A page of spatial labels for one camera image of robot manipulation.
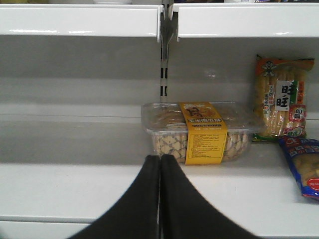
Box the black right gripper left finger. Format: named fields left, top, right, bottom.
left=71, top=155, right=160, bottom=239

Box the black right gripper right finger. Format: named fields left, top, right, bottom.
left=160, top=154, right=256, bottom=239

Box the clear biscuit box yellow band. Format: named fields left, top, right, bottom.
left=141, top=102, right=264, bottom=165

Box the blue chips bag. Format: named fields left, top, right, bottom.
left=279, top=136, right=319, bottom=200

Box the white right shelf unit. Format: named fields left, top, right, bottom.
left=0, top=0, right=319, bottom=239

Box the rice cracker bag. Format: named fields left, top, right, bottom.
left=253, top=55, right=315, bottom=141

